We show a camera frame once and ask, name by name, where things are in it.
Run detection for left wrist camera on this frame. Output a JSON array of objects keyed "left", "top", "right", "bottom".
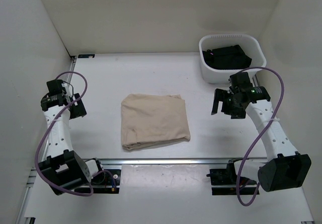
[{"left": 41, "top": 79, "right": 73, "bottom": 112}]

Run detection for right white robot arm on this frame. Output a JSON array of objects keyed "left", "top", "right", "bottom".
[{"left": 211, "top": 87, "right": 311, "bottom": 192}]

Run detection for black folded trousers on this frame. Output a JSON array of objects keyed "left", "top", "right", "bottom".
[{"left": 202, "top": 45, "right": 252, "bottom": 70}]

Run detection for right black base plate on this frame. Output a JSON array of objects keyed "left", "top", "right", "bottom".
[{"left": 206, "top": 169, "right": 257, "bottom": 196}]

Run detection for white plastic basket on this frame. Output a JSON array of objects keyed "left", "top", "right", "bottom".
[{"left": 199, "top": 33, "right": 267, "bottom": 84}]

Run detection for black corner bracket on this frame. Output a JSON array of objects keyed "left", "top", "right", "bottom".
[{"left": 77, "top": 54, "right": 95, "bottom": 58}]

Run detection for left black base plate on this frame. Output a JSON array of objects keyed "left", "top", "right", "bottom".
[{"left": 73, "top": 167, "right": 122, "bottom": 194}]

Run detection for beige trousers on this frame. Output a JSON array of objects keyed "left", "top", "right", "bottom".
[{"left": 121, "top": 94, "right": 191, "bottom": 151}]

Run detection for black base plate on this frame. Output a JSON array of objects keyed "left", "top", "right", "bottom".
[
  {"left": 73, "top": 167, "right": 122, "bottom": 194},
  {"left": 206, "top": 169, "right": 257, "bottom": 196}
]

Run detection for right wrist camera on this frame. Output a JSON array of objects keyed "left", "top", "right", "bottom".
[{"left": 229, "top": 72, "right": 253, "bottom": 94}]

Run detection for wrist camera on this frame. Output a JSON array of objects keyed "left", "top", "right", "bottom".
[
  {"left": 41, "top": 79, "right": 73, "bottom": 112},
  {"left": 229, "top": 72, "right": 253, "bottom": 94}
]

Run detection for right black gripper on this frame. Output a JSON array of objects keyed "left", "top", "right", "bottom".
[{"left": 211, "top": 89, "right": 246, "bottom": 119}]

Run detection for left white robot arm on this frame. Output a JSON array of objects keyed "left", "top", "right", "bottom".
[{"left": 35, "top": 93, "right": 106, "bottom": 196}]

